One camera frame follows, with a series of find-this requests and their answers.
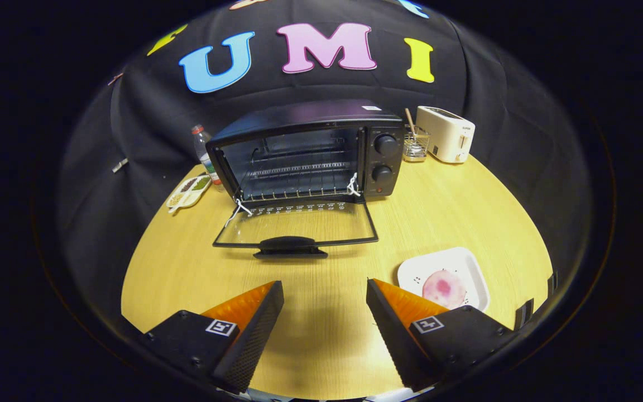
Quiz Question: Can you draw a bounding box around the clear plastic bottle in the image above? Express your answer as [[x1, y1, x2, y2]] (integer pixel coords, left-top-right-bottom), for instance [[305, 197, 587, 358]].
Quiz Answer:
[[191, 125, 223, 188]]

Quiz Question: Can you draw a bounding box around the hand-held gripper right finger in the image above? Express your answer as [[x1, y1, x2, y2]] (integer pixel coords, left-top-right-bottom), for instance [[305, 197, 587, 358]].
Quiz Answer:
[[366, 278, 519, 391]]

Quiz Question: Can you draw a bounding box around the white square plate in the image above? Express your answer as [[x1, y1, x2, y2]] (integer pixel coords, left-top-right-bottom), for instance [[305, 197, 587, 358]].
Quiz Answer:
[[397, 247, 491, 312]]

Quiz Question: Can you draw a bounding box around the wire mesh holder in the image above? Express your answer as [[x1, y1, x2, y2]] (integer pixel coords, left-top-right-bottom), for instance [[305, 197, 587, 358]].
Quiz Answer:
[[403, 126, 431, 162]]

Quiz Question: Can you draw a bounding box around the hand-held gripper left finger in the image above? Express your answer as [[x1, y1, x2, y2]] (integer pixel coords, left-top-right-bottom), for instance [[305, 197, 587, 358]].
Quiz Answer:
[[143, 280, 285, 395]]

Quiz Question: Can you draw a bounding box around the divided tray of grains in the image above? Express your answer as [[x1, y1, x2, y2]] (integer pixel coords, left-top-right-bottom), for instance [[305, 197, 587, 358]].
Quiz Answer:
[[166, 174, 212, 214]]

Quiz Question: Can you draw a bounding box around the pink round food slice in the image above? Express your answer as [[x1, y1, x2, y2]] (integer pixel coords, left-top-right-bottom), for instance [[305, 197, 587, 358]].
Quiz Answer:
[[422, 270, 467, 309]]

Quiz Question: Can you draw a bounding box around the black toaster oven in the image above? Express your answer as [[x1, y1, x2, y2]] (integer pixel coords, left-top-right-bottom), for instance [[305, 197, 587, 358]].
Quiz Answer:
[[205, 99, 406, 260]]

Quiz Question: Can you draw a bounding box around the white bread toaster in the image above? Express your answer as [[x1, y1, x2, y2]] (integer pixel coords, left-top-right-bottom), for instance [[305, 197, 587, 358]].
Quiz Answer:
[[415, 106, 476, 164]]

